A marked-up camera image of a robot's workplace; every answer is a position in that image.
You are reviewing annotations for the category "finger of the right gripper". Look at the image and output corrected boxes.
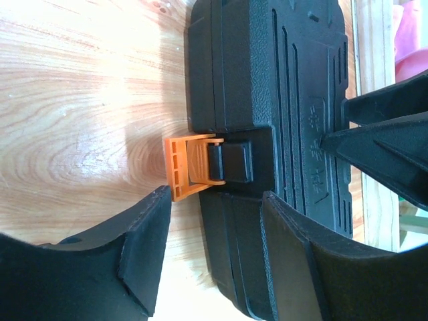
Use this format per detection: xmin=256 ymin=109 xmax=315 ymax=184
xmin=342 ymin=71 xmax=427 ymax=126
xmin=320 ymin=112 xmax=427 ymax=211

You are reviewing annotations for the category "pink t-shirt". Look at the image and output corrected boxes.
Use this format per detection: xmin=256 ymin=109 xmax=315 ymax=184
xmin=393 ymin=1 xmax=427 ymax=82

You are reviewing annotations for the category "wooden clothes rack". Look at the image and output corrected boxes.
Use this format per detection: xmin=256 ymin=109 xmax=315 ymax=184
xmin=354 ymin=1 xmax=427 ymax=252

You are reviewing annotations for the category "black plastic tool case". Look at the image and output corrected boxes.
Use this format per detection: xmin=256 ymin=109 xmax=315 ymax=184
xmin=187 ymin=1 xmax=353 ymax=320

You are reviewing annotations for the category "orange case latch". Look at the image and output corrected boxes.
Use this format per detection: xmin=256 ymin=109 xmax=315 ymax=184
xmin=164 ymin=134 xmax=225 ymax=202

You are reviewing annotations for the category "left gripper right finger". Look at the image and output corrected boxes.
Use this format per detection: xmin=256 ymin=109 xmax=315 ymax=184
xmin=263 ymin=192 xmax=427 ymax=320

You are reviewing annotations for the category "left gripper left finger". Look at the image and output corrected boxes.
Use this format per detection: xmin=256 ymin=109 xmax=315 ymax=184
xmin=1 ymin=186 xmax=171 ymax=320

